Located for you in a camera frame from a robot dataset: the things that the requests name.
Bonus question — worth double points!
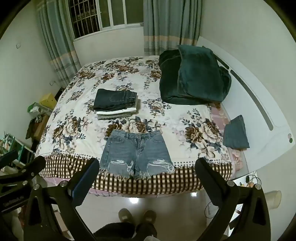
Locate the person's left slipper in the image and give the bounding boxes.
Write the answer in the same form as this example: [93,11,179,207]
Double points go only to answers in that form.
[118,208,136,224]

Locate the dark green plush blanket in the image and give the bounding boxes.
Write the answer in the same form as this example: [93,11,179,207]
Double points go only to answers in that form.
[159,44,232,105]

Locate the floral bed sheet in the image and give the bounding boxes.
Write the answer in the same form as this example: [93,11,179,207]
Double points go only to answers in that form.
[35,56,236,195]

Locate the black folded jeans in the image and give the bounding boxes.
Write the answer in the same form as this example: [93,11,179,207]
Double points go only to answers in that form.
[94,89,138,111]

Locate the person's black trouser legs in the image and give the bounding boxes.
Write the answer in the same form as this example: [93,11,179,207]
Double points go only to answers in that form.
[94,222,158,241]

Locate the white cylindrical container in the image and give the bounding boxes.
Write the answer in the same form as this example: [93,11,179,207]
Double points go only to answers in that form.
[264,190,282,209]

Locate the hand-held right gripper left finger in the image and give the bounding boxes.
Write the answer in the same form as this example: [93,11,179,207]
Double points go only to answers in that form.
[23,158,100,241]

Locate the white folded garment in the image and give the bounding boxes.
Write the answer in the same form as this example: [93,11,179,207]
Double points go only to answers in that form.
[96,107,137,116]

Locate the grey-blue striped curtain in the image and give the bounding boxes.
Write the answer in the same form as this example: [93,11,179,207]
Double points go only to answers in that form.
[37,0,81,88]
[143,0,202,56]

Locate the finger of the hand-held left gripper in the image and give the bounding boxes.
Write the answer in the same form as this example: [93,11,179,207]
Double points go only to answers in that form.
[0,156,46,193]
[0,149,19,168]

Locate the white bed headboard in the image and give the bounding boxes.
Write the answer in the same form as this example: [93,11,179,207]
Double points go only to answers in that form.
[196,37,296,179]

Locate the person's right slipper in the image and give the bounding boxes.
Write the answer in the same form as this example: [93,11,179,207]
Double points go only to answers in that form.
[142,210,157,227]

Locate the person's slipper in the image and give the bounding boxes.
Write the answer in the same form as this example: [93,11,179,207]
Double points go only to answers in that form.
[118,208,136,224]
[142,210,157,227]

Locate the yellow box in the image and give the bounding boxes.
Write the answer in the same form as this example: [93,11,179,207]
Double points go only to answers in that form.
[39,93,58,109]

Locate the white barred window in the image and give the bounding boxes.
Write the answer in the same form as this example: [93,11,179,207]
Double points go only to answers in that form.
[68,0,144,40]

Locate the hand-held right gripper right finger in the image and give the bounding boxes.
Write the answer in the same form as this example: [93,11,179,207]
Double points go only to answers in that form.
[195,158,271,241]

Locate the green and white rack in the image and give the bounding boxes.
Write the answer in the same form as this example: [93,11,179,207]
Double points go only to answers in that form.
[0,133,35,168]

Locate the wooden bedside stand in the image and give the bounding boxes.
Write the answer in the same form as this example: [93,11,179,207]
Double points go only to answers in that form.
[25,113,50,150]

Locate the blue ripped denim shorts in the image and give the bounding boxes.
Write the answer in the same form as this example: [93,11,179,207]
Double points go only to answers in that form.
[99,129,175,181]

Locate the green and white bag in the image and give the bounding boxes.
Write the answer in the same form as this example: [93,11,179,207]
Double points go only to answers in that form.
[28,103,52,117]

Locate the grey-blue folded pants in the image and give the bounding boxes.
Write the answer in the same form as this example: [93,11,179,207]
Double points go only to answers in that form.
[223,115,250,150]

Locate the black cable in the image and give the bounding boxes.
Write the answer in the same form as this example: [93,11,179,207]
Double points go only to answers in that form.
[204,201,220,219]

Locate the grey folded garment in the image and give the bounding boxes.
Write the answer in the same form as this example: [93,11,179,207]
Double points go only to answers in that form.
[97,112,136,120]

